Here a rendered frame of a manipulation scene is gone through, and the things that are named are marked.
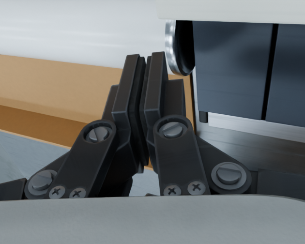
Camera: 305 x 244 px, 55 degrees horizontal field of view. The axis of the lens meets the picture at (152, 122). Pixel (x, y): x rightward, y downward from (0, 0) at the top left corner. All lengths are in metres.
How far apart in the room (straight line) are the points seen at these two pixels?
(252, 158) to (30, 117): 0.25
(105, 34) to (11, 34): 0.07
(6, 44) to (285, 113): 0.18
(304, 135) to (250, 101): 0.04
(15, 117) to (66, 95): 0.09
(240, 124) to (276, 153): 0.09
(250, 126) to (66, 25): 0.12
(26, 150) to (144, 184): 0.20
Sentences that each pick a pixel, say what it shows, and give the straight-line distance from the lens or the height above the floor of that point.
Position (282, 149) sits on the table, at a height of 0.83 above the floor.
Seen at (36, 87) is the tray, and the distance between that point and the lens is 0.34.
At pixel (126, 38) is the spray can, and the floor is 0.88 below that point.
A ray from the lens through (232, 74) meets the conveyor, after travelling 0.16.
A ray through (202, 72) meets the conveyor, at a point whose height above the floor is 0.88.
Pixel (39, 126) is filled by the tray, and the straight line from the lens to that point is 0.35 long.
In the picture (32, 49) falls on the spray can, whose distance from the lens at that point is 0.22.
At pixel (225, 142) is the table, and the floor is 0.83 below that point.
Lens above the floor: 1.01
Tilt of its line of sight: 40 degrees down
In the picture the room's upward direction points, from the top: 148 degrees counter-clockwise
